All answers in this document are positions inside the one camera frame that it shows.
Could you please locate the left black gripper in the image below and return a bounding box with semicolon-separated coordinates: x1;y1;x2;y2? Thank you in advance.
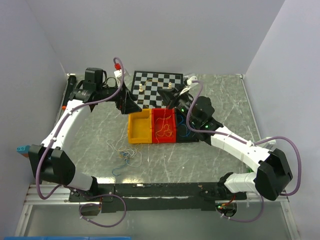
97;80;142;114

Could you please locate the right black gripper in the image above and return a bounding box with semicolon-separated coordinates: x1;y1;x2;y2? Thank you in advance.
157;84;199;126

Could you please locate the blue thin cable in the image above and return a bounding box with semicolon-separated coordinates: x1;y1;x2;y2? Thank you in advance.
111;149;133;176
177;115;197;139

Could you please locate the yellow thin cable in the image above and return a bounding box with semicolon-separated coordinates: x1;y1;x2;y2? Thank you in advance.
143;79;176;145
117;147;137;161

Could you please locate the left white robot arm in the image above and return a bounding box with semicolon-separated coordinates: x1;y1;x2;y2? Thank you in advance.
28;63;142;201

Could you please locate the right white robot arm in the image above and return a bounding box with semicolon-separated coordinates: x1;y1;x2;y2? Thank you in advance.
157;88;293;201

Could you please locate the yellow plastic bin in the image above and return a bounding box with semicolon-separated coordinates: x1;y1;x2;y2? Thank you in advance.
127;108;152;144

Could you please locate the black white chessboard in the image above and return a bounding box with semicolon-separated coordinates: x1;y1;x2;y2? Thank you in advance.
131;70;183;109

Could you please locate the red plastic bin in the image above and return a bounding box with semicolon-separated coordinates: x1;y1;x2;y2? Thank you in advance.
151;108;176;144

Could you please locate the black plastic bin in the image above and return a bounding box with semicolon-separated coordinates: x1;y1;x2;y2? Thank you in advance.
175;109;199;143

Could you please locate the black marker orange cap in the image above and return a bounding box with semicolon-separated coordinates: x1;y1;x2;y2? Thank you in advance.
61;74;77;111

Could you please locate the blue brown toy block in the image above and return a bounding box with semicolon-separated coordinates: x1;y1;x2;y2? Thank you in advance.
16;145;30;158

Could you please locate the white tilted stand device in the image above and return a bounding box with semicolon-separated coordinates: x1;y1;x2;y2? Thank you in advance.
261;137;277;151

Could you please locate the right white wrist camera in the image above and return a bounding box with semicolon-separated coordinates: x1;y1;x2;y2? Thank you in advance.
180;75;199;95

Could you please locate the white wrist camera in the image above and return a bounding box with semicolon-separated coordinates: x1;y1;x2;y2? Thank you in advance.
180;75;199;95
114;63;129;81

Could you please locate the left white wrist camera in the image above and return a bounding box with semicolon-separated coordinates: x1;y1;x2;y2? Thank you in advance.
114;63;129;81

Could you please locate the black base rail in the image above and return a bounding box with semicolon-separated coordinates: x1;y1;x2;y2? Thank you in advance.
68;182;247;213

